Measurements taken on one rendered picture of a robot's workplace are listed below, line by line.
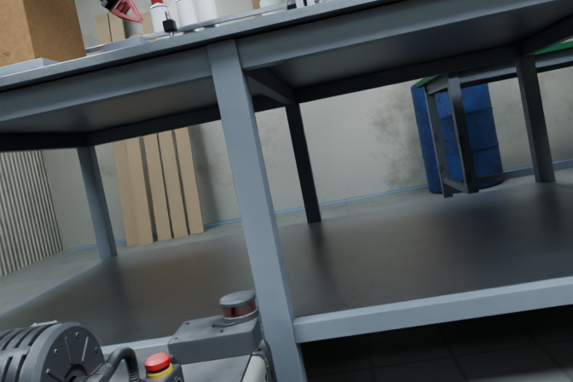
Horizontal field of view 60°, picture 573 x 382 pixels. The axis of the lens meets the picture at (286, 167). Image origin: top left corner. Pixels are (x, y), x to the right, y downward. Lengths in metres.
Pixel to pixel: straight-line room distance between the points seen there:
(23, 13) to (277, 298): 0.80
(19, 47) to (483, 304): 1.09
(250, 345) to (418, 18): 0.67
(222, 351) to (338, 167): 3.63
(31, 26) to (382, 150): 3.61
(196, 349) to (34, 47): 0.71
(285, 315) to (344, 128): 3.50
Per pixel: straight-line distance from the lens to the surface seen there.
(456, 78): 2.58
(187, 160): 4.25
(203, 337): 0.93
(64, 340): 0.70
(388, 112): 4.48
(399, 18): 1.01
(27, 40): 1.21
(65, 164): 5.13
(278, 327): 1.06
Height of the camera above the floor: 0.58
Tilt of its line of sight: 3 degrees down
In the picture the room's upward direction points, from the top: 11 degrees counter-clockwise
